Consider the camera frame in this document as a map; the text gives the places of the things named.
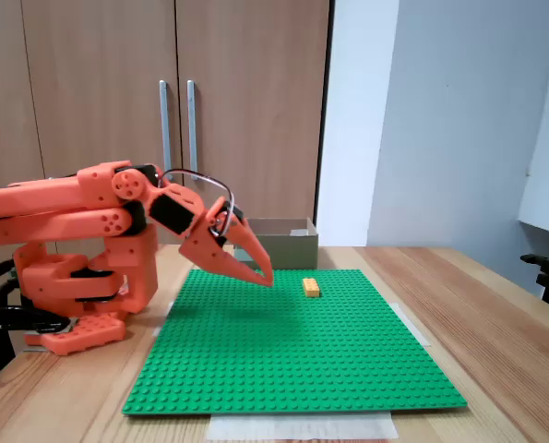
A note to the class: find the open cardboard box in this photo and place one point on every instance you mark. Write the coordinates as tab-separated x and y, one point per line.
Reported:
288	251

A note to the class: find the yellow lego brick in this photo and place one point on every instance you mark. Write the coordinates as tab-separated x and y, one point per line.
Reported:
311	287

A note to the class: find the green lego baseplate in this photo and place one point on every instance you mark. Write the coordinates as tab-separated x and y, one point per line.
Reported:
274	360

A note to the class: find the masking tape strip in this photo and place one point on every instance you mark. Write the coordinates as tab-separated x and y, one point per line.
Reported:
301	427
163	320
414	325

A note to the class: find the wooden cabinet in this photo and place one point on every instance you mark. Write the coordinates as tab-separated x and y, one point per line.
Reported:
94	83

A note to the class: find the white panel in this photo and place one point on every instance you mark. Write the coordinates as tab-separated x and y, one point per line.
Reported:
548	161

